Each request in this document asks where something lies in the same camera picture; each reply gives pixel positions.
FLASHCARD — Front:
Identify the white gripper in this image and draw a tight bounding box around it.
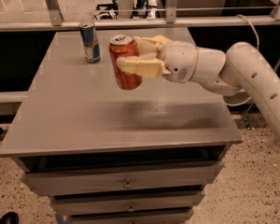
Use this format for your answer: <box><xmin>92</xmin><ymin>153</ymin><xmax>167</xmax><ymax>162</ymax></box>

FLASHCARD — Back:
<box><xmin>116</xmin><ymin>35</ymin><xmax>198</xmax><ymax>83</ymax></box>

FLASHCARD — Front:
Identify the red coke can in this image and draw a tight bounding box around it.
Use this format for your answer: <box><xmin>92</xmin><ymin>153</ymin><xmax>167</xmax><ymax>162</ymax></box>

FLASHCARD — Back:
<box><xmin>109</xmin><ymin>34</ymin><xmax>142</xmax><ymax>90</ymax></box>

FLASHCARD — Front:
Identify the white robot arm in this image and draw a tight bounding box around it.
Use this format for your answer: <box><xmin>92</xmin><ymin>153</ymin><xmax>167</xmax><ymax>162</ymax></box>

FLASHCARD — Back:
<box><xmin>117</xmin><ymin>35</ymin><xmax>280</xmax><ymax>143</ymax></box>

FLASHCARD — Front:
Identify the blue red bull can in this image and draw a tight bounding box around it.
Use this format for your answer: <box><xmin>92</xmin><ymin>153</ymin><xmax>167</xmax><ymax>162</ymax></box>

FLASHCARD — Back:
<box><xmin>79</xmin><ymin>21</ymin><xmax>101</xmax><ymax>63</ymax></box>

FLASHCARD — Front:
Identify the grey drawer cabinet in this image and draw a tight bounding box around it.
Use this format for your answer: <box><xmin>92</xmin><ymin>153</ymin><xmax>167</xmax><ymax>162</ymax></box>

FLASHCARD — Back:
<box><xmin>0</xmin><ymin>27</ymin><xmax>244</xmax><ymax>224</ymax></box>

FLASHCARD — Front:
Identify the grey metal railing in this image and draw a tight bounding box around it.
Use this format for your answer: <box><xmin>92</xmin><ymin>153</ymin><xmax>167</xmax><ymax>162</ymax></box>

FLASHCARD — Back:
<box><xmin>0</xmin><ymin>0</ymin><xmax>280</xmax><ymax>32</ymax></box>

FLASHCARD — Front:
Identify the top grey drawer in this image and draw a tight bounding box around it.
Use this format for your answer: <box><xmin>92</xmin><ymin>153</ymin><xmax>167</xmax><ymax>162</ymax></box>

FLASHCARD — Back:
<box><xmin>22</xmin><ymin>161</ymin><xmax>223</xmax><ymax>196</ymax></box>

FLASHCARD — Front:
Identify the grey drawer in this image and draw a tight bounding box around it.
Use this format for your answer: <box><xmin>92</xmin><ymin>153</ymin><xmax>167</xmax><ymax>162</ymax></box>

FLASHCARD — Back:
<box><xmin>51</xmin><ymin>190</ymin><xmax>205</xmax><ymax>216</ymax></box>
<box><xmin>22</xmin><ymin>161</ymin><xmax>223</xmax><ymax>196</ymax></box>
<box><xmin>69</xmin><ymin>208</ymin><xmax>193</xmax><ymax>224</ymax></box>

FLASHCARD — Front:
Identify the middle grey drawer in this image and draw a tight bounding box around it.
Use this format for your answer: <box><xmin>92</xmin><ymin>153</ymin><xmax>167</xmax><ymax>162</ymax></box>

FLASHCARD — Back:
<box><xmin>51</xmin><ymin>190</ymin><xmax>205</xmax><ymax>216</ymax></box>

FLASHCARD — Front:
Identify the bottom grey drawer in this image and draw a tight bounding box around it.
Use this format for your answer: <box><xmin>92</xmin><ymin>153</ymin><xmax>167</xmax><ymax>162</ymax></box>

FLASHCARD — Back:
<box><xmin>69</xmin><ymin>208</ymin><xmax>193</xmax><ymax>224</ymax></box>

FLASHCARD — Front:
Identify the black shoe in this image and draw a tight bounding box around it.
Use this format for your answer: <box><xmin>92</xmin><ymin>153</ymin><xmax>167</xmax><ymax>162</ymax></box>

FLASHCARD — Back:
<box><xmin>0</xmin><ymin>212</ymin><xmax>19</xmax><ymax>224</ymax></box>

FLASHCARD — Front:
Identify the white cable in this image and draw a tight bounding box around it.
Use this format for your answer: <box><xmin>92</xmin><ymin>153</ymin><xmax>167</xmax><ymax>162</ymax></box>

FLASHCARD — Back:
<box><xmin>223</xmin><ymin>13</ymin><xmax>260</xmax><ymax>107</ymax></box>

